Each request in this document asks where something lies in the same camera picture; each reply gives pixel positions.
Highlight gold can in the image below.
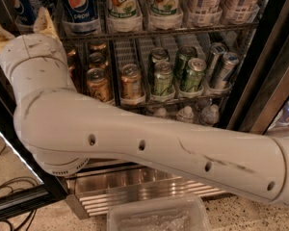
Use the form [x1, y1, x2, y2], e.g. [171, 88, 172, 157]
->
[86, 68, 112, 102]
[120, 64, 143, 99]

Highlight blue pepsi can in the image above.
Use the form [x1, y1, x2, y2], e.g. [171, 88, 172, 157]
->
[61, 0, 97, 23]
[4, 0, 49, 26]

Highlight open glass fridge door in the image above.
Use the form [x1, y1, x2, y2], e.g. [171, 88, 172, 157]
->
[0, 80, 68, 224]

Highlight black floor cables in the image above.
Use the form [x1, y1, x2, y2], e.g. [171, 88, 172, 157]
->
[0, 209, 38, 231]

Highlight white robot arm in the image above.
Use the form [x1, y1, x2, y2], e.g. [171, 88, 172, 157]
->
[0, 8, 289, 208]

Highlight stainless steel fridge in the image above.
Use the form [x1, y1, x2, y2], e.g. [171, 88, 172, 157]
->
[0, 0, 289, 205]

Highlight front silver can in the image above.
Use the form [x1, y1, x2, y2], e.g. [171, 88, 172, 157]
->
[210, 52, 240, 90]

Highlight clear plastic bin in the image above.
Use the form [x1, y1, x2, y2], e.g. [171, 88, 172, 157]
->
[107, 195, 212, 231]

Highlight front right gold can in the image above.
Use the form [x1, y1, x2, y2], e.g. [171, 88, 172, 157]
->
[120, 64, 143, 99]

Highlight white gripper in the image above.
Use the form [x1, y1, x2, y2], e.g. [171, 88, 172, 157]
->
[0, 7, 66, 78]

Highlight water bottle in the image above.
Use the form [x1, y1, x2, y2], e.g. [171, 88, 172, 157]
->
[153, 108, 169, 118]
[176, 106, 194, 123]
[199, 104, 220, 126]

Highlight right water bottle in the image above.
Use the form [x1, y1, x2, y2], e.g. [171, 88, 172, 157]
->
[199, 104, 220, 126]

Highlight rear right green can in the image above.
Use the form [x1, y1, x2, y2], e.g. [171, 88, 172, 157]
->
[173, 45, 197, 80]

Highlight left water bottle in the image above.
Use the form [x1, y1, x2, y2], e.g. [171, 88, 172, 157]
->
[153, 108, 169, 118]

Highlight front middle gold can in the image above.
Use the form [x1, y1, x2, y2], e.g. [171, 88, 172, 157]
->
[86, 68, 112, 102]

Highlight front right green can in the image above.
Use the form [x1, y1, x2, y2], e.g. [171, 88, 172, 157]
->
[180, 58, 206, 92]

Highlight silver can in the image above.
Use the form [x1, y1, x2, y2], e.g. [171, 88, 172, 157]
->
[205, 42, 227, 81]
[210, 52, 240, 90]

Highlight front left green can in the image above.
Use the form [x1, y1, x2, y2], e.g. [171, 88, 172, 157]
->
[151, 62, 173, 96]

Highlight rear silver can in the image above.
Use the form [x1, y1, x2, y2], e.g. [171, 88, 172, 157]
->
[205, 42, 227, 81]

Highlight left 7up can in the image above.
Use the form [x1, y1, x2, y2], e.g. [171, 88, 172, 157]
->
[107, 0, 137, 18]

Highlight middle water bottle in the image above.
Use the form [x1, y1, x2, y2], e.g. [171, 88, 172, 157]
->
[176, 106, 194, 123]

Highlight rear left green can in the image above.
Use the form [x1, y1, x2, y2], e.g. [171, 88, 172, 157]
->
[147, 47, 170, 84]

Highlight green can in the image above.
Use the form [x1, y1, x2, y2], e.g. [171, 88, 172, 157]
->
[151, 62, 173, 96]
[180, 58, 206, 92]
[173, 45, 197, 80]
[147, 47, 170, 84]

